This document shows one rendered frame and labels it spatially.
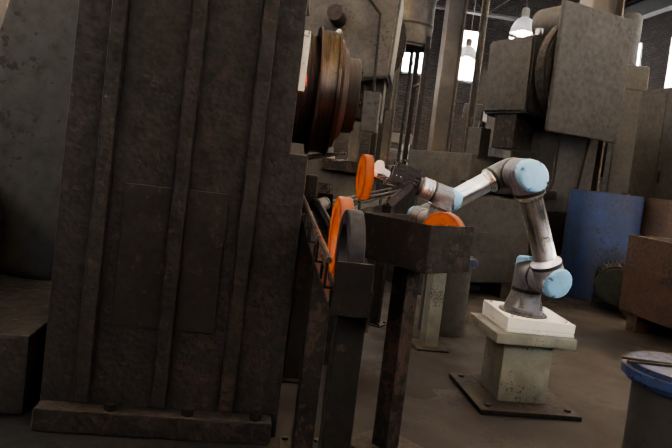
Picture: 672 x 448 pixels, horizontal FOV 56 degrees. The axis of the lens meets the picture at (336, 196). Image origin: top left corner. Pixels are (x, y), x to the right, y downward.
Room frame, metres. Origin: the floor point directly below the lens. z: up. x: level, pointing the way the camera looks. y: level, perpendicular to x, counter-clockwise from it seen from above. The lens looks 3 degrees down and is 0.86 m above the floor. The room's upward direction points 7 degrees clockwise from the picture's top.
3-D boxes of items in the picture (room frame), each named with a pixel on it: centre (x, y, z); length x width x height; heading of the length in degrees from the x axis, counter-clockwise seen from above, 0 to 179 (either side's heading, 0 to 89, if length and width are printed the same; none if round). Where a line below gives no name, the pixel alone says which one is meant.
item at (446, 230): (1.93, -0.26, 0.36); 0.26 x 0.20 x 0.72; 42
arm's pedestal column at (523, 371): (2.54, -0.80, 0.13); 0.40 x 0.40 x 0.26; 7
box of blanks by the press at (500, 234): (5.00, -0.87, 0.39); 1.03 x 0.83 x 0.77; 112
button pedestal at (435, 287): (3.17, -0.55, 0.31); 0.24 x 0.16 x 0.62; 7
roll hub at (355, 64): (2.41, 0.00, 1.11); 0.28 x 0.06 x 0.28; 7
